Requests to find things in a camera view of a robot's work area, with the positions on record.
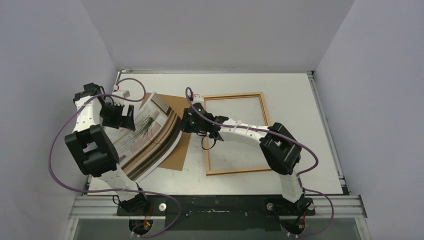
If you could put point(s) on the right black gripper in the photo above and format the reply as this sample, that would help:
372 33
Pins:
187 121

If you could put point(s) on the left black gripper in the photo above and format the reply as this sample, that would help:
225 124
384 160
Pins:
126 121

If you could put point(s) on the printed plant photo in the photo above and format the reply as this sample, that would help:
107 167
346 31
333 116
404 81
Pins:
129 144

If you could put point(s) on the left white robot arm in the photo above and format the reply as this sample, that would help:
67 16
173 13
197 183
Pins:
94 152

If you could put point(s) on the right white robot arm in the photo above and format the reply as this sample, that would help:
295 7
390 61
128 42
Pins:
280 154

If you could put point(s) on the brown cardboard backing board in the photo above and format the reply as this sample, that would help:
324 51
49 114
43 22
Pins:
167 145

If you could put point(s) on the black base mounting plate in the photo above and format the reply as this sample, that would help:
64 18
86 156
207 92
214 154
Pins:
221 212

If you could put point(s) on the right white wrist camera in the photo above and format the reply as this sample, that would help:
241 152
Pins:
196 98

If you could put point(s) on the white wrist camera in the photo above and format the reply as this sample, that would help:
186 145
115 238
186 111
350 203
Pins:
117 91
196 98

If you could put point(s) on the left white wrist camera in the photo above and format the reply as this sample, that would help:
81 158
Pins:
117 91

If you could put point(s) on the wooden picture frame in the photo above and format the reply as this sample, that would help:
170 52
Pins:
232 170

